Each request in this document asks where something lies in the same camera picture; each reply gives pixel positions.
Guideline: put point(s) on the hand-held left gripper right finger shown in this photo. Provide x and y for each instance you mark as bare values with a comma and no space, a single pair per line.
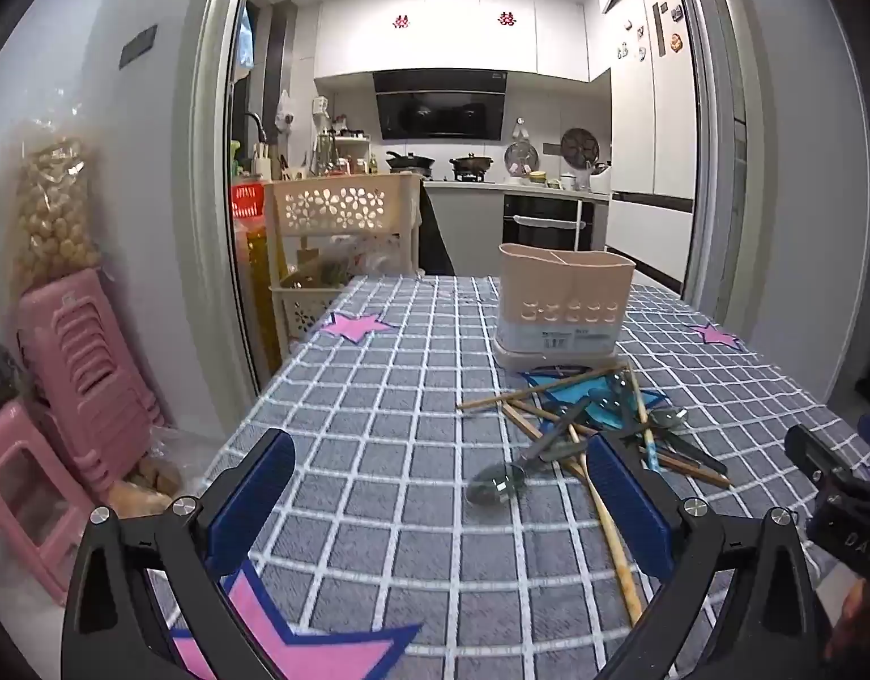
630,510

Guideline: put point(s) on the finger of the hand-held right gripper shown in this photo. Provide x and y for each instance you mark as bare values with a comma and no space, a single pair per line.
814,450

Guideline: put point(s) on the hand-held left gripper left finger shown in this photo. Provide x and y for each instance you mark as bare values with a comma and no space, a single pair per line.
251,503

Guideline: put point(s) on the bundle of wooden chopsticks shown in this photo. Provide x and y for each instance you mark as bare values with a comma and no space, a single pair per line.
612,545

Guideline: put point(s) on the beige plastic utensil holder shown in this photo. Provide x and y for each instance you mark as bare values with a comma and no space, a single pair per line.
559,297

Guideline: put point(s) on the person's right hand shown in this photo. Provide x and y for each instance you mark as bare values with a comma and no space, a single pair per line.
860,616

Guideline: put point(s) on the clear bag of potatoes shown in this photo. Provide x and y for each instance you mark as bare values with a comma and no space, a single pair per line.
148,485

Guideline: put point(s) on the grey checked star tablecloth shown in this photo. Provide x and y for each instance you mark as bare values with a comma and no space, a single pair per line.
378,439

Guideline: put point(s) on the stack of pink plastic stools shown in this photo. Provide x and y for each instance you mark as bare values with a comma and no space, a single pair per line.
81,368

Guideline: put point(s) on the yellow cooking oil bottle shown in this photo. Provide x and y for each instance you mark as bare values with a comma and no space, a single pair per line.
261,283

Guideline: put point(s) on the single pink plastic stool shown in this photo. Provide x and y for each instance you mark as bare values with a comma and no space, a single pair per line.
24,496

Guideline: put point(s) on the crumpled clear plastic bag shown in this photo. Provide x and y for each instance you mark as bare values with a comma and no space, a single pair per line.
364,255

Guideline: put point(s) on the red plastic basket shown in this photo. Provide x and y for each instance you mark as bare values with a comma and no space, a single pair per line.
249,202

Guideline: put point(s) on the black built-in oven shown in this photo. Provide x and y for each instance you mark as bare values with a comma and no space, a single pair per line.
545,221

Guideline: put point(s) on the beige flower-cutout trolley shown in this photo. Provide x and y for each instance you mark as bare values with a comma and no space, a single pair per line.
336,209

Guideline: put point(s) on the grey kitchen base cabinet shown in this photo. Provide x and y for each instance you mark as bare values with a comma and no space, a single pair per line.
470,227

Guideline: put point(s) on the white refrigerator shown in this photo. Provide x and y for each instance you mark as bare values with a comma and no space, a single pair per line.
651,156

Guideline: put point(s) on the white knife block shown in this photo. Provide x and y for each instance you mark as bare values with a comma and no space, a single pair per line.
263,163

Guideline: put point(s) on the clear bag of pale nuts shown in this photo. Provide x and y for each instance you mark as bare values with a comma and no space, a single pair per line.
56,212

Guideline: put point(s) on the shelf of condiment bottles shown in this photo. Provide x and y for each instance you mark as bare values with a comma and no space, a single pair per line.
343,156

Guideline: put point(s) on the round dark hanging pan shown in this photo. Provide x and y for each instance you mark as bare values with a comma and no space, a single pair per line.
581,147

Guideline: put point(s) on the round grey pot lid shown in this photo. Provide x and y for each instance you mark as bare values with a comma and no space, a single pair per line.
520,158

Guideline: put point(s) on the black wok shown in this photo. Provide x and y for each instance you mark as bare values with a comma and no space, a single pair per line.
410,161

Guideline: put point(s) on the kitchen faucet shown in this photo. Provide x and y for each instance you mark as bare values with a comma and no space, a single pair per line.
256,124

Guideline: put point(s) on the black cooking pot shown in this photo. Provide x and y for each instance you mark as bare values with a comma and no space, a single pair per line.
472,164

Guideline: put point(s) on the white hanging plastic bag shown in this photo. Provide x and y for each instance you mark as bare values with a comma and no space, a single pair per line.
285,113

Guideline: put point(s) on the group of fridge magnets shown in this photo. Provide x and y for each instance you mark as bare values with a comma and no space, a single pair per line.
674,42

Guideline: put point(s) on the black range hood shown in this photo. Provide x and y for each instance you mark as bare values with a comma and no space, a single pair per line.
438,110

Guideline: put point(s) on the blue hanging cloth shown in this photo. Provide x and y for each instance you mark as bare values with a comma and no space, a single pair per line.
244,42

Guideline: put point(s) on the red paper decoration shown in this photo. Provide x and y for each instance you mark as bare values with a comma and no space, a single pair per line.
508,18
401,21

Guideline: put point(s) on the white upper kitchen cabinets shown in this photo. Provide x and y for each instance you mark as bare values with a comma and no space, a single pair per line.
449,35

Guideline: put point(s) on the grey sliding door frame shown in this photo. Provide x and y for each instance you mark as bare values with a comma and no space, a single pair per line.
212,156

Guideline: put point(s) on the dark wall switch panel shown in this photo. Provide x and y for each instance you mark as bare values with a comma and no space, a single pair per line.
139,46

